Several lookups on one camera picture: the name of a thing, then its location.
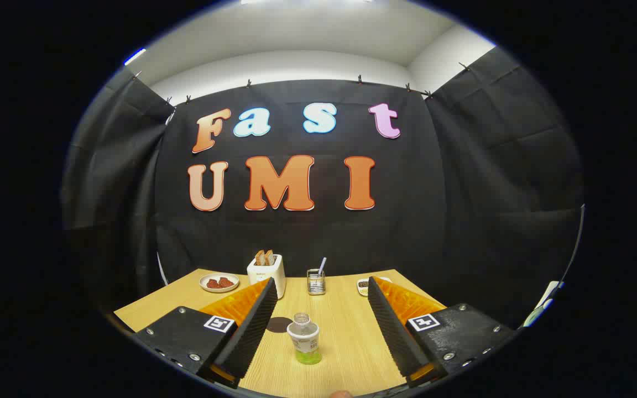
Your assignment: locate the clear juice bottle white label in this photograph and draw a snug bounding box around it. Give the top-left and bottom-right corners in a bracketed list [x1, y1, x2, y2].
[286, 312, 322, 365]

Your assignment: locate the white round plate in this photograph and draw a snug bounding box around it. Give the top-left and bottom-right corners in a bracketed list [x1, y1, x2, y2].
[199, 273, 240, 293]

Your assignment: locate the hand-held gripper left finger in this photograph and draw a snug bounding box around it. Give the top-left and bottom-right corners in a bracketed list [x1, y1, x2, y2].
[133, 278, 279, 387]

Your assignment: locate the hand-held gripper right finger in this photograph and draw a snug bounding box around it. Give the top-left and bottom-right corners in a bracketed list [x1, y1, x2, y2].
[367, 276, 518, 387]

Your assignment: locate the white divided dish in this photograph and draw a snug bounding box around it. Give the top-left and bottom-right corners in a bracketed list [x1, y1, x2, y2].
[357, 276, 391, 297]

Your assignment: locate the white toaster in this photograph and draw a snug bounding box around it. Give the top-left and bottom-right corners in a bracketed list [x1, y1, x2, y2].
[247, 254, 286, 300]

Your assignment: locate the white and green object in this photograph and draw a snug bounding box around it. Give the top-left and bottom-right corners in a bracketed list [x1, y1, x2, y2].
[523, 281, 565, 328]

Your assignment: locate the wooden table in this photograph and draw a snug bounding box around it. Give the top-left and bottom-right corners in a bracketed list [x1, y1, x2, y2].
[114, 269, 446, 397]

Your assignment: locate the wire mesh holder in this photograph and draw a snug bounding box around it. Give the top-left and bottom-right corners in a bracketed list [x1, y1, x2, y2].
[307, 269, 326, 296]

